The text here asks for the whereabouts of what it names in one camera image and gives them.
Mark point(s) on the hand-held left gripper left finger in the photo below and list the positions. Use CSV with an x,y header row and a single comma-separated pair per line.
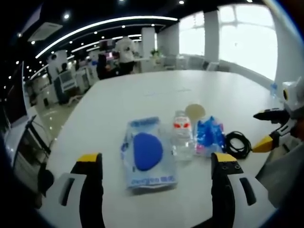
x,y
71,190

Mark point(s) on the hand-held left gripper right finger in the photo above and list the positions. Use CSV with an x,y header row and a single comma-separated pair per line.
x,y
234,187

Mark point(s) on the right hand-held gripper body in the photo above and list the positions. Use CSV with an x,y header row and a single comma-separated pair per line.
x,y
293,99

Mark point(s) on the blue pink snack packet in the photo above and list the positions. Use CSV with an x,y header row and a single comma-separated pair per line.
x,y
209,136

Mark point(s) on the clear plastic water bottle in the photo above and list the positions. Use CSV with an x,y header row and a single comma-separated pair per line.
x,y
181,137

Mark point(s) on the round beige lid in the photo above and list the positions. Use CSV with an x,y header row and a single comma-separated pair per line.
x,y
195,111

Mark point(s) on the clear bag with blue sponge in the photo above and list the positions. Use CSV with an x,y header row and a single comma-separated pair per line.
x,y
145,152

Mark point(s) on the small clear water bottle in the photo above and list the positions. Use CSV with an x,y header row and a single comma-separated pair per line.
x,y
273,90

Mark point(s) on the black chair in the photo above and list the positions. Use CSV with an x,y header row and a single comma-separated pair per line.
x,y
45,177

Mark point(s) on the person's grey sleeve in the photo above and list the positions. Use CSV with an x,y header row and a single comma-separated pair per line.
x,y
282,175

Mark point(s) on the white machine cabinet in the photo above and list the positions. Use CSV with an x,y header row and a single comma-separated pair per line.
x,y
67,79

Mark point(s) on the white table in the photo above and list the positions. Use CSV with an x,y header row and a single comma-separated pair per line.
x,y
154,95

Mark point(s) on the green potted plant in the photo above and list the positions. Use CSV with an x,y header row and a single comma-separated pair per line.
x,y
155,52

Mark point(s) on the ceiling air vent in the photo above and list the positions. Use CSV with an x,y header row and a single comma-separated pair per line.
x,y
45,31

